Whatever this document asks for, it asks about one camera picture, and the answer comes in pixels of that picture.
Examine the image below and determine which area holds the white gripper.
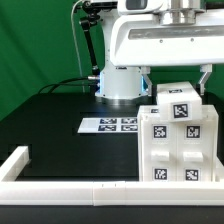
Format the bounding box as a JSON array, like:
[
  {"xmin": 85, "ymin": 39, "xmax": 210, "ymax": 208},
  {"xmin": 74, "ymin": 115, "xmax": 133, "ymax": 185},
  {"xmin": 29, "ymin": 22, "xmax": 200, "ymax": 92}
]
[{"xmin": 110, "ymin": 11, "xmax": 224, "ymax": 96}]

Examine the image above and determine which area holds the white box with markers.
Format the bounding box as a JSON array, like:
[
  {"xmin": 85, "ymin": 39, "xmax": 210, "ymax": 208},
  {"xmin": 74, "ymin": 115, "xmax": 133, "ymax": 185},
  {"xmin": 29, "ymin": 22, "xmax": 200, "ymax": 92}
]
[{"xmin": 156, "ymin": 82, "xmax": 202, "ymax": 122}]

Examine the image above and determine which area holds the white cabinet body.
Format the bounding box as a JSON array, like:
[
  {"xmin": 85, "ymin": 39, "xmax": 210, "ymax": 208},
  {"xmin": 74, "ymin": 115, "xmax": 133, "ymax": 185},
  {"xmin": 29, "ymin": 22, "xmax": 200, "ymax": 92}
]
[{"xmin": 137, "ymin": 105, "xmax": 219, "ymax": 182}]

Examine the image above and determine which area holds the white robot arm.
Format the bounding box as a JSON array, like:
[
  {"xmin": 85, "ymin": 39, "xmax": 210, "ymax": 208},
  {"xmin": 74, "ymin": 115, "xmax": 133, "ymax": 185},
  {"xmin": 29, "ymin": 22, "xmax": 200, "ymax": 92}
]
[{"xmin": 90, "ymin": 0, "xmax": 224, "ymax": 88}]

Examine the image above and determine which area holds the white base marker plate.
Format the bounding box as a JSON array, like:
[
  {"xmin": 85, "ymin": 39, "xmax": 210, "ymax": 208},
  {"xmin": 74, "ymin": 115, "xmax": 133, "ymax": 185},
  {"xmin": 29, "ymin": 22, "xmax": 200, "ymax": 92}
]
[{"xmin": 78, "ymin": 117, "xmax": 138, "ymax": 133}]

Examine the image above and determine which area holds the white U-shaped table fence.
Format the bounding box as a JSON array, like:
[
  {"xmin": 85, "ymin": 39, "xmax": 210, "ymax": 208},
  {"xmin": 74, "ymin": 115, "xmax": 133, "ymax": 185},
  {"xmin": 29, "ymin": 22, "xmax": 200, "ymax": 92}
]
[{"xmin": 0, "ymin": 146, "xmax": 224, "ymax": 206}]

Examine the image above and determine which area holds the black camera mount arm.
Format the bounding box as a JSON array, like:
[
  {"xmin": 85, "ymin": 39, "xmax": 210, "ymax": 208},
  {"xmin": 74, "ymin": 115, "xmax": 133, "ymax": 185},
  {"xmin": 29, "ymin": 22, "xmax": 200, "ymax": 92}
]
[{"xmin": 78, "ymin": 0, "xmax": 117, "ymax": 75}]

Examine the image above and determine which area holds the white thin cable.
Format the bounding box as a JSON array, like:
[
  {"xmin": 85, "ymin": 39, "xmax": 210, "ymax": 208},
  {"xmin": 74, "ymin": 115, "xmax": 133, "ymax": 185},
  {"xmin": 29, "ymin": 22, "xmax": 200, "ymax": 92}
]
[{"xmin": 70, "ymin": 0, "xmax": 86, "ymax": 93}]

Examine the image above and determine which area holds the black cable bundle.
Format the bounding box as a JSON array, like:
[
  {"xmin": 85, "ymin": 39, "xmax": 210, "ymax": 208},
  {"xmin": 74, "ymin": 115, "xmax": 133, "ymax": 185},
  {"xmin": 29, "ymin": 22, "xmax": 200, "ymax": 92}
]
[{"xmin": 38, "ymin": 75, "xmax": 100, "ymax": 94}]

